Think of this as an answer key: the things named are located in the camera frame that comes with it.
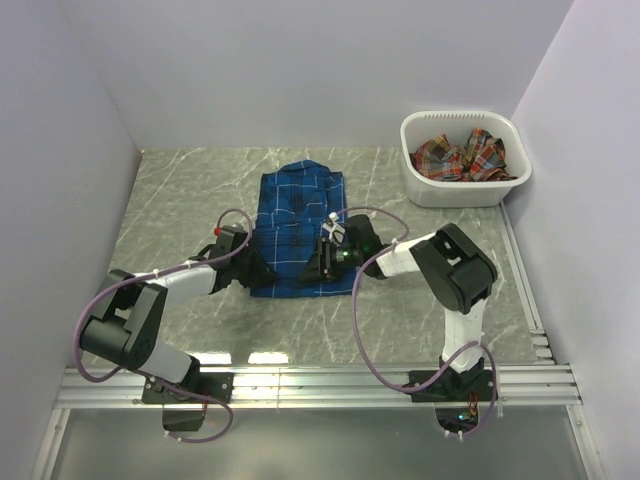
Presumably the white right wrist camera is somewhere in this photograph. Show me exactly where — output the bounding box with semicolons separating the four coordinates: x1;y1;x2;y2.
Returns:
322;212;346;245

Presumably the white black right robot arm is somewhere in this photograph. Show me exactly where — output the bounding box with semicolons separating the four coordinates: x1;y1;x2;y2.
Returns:
298;212;498;400

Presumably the blue plaid long sleeve shirt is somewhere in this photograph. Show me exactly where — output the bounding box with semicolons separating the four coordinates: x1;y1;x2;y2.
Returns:
250;159;355;299

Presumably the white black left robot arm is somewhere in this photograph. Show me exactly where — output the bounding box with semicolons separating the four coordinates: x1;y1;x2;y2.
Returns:
73;244;277;402

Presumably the white plastic laundry basket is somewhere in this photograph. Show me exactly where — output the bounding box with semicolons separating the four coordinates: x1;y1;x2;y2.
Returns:
400;110;532;208

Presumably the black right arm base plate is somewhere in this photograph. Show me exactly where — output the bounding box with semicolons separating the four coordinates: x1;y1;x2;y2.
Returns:
410;369;498;403

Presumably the red plaid shirt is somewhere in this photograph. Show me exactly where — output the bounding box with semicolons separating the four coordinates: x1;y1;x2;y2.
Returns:
409;128;516;182

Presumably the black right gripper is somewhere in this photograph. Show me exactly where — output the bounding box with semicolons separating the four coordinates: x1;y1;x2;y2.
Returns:
298;236;365;285

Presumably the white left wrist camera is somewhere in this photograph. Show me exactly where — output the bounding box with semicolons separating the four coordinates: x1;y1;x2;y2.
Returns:
209;225;248;259

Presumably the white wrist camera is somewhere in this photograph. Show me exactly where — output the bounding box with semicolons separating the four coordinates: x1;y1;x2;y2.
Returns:
322;212;346;245
209;225;248;259

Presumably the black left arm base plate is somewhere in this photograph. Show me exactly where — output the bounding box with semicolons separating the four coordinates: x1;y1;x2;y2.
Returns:
141;372;234;404

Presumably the aluminium mounting rail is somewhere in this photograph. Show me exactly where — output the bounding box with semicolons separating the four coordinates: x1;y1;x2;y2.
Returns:
54;364;582;409

